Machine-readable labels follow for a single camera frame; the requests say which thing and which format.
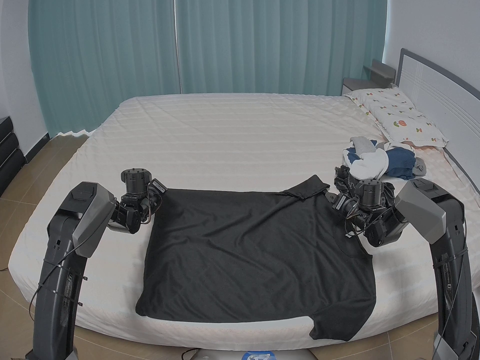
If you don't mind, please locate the black T-shirt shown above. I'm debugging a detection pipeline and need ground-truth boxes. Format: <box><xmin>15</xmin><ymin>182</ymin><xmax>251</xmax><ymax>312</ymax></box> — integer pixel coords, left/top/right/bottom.
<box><xmin>135</xmin><ymin>165</ymin><xmax>396</xmax><ymax>341</ymax></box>

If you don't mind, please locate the grey bedside table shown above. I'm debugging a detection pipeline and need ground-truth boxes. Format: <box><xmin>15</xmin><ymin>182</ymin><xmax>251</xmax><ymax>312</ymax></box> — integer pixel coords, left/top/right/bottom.
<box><xmin>342</xmin><ymin>59</ymin><xmax>397</xmax><ymax>97</ymax></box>

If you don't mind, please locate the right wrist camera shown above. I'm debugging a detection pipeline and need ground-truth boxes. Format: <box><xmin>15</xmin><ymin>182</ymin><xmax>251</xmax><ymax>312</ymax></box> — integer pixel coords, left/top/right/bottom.
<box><xmin>332</xmin><ymin>194</ymin><xmax>355</xmax><ymax>214</ymax></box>

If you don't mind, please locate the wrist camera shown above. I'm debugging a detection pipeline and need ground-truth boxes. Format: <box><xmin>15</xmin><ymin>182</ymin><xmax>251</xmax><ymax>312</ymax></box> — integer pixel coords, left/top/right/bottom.
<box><xmin>148</xmin><ymin>178</ymin><xmax>167</xmax><ymax>202</ymax></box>
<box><xmin>332</xmin><ymin>194</ymin><xmax>355</xmax><ymax>214</ymax></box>

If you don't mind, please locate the white printed pillow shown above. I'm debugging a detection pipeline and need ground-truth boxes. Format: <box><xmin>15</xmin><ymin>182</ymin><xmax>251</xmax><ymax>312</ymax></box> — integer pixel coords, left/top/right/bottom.
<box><xmin>343</xmin><ymin>85</ymin><xmax>449</xmax><ymax>148</ymax></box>

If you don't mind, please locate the blue-green curtain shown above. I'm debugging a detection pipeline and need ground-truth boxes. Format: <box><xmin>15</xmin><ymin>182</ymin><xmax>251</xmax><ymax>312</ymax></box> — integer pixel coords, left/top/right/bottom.
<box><xmin>174</xmin><ymin>0</ymin><xmax>389</xmax><ymax>97</ymax></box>
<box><xmin>28</xmin><ymin>0</ymin><xmax>181</xmax><ymax>136</ymax></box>

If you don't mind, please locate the pile of clothes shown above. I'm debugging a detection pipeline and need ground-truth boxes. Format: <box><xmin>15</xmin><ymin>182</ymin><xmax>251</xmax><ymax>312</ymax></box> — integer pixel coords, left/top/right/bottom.
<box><xmin>340</xmin><ymin>136</ymin><xmax>427</xmax><ymax>181</ymax></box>

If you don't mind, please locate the black chest of drawers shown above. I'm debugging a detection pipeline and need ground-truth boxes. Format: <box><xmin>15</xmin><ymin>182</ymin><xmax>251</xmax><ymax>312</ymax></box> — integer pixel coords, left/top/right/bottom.
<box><xmin>0</xmin><ymin>116</ymin><xmax>25</xmax><ymax>198</ymax></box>

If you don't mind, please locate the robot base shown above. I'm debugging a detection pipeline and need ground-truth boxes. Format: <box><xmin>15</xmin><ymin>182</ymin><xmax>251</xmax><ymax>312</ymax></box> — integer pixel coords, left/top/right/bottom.
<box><xmin>182</xmin><ymin>346</ymin><xmax>314</xmax><ymax>360</ymax></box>

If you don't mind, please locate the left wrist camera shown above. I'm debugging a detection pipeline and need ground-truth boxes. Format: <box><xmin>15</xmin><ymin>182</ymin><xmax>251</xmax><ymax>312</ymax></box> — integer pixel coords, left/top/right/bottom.
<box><xmin>148</xmin><ymin>178</ymin><xmax>167</xmax><ymax>202</ymax></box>

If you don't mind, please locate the bed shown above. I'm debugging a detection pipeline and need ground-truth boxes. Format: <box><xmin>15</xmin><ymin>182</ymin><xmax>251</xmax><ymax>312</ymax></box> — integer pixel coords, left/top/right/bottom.
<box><xmin>7</xmin><ymin>47</ymin><xmax>480</xmax><ymax>352</ymax></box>

